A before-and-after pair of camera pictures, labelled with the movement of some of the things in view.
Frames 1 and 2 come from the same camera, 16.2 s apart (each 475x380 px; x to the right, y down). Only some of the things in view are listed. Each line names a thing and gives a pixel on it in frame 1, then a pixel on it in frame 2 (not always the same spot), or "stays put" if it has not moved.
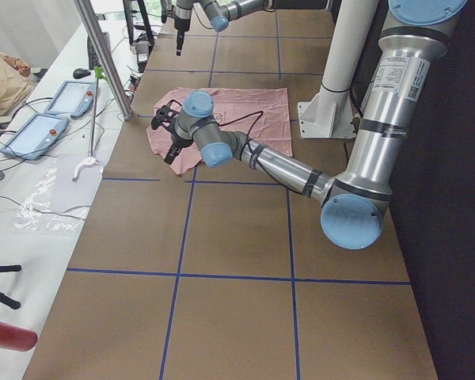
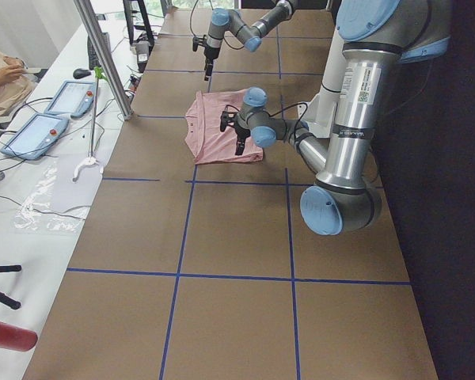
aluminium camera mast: (93, 29) stays put
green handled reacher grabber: (92, 160) stays put
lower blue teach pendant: (34, 136) stays put
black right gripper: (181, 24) -> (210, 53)
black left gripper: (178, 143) -> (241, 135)
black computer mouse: (81, 73) stays put
